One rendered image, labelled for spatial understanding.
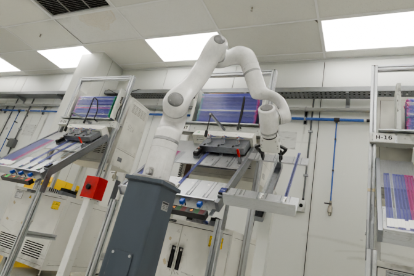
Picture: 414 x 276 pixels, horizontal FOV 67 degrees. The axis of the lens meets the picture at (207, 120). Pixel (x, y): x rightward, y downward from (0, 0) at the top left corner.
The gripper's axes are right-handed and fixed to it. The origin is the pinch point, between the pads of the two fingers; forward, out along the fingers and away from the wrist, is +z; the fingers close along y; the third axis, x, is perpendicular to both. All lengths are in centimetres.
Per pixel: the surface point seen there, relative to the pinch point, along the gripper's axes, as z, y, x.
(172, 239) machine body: 56, 64, 25
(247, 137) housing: 22, 29, -45
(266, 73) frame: 0, 26, -101
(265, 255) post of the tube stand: 29.5, -2.6, 37.7
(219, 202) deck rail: 16.7, 25.0, 21.5
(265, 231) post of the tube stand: 24.0, -0.9, 28.6
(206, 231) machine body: 50, 41, 18
